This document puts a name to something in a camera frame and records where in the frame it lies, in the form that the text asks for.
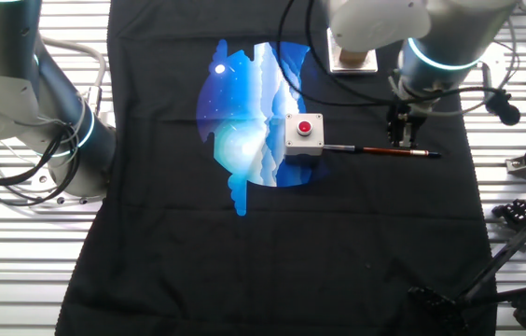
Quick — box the grey box with red button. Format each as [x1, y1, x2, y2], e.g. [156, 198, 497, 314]
[284, 112, 325, 158]

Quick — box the brown brush with clear cap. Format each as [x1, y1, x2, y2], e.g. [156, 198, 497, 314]
[323, 144, 442, 159]

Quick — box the black cloth with blue print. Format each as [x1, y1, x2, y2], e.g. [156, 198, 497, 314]
[55, 0, 498, 336]

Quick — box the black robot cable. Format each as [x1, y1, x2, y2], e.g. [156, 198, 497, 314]
[274, 0, 399, 107]
[303, 0, 522, 127]

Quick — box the wooden block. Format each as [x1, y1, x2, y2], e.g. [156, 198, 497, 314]
[339, 48, 369, 66]

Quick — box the black base cable bundle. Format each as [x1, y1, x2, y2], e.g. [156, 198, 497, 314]
[0, 92, 82, 207]

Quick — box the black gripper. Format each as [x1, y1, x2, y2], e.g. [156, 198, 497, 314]
[386, 100, 428, 149]

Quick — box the grey base cable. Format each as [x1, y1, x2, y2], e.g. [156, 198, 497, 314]
[41, 38, 108, 118]

